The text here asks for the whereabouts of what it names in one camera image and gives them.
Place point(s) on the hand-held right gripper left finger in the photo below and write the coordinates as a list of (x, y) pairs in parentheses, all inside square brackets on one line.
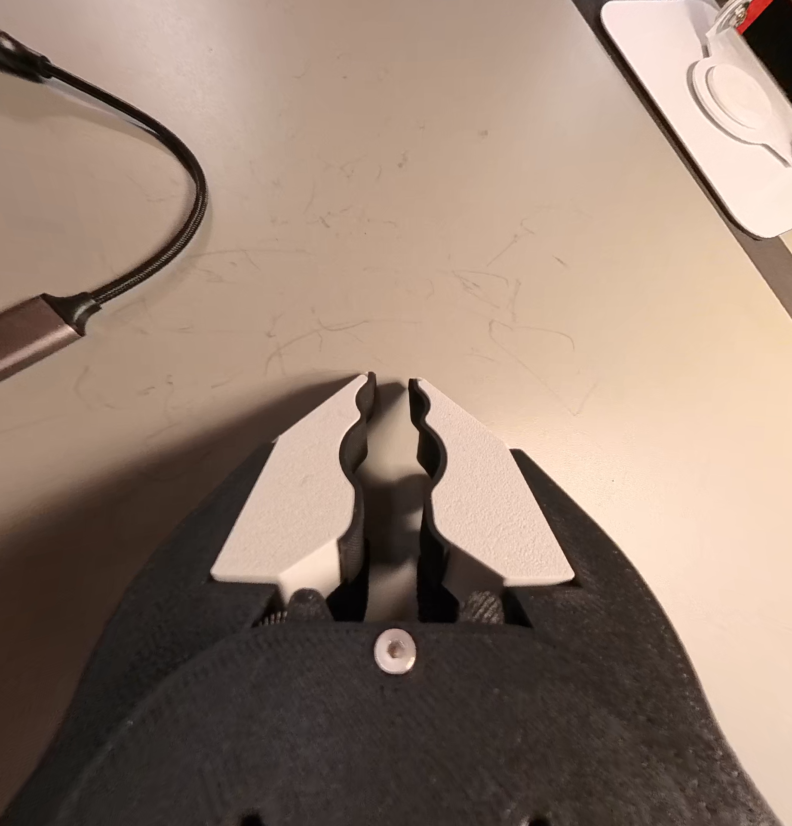
[(293, 510)]

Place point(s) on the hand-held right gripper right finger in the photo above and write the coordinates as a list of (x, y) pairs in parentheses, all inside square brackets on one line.
[(499, 510)]

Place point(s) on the white stand base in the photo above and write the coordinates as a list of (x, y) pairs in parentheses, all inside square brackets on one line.
[(660, 77)]

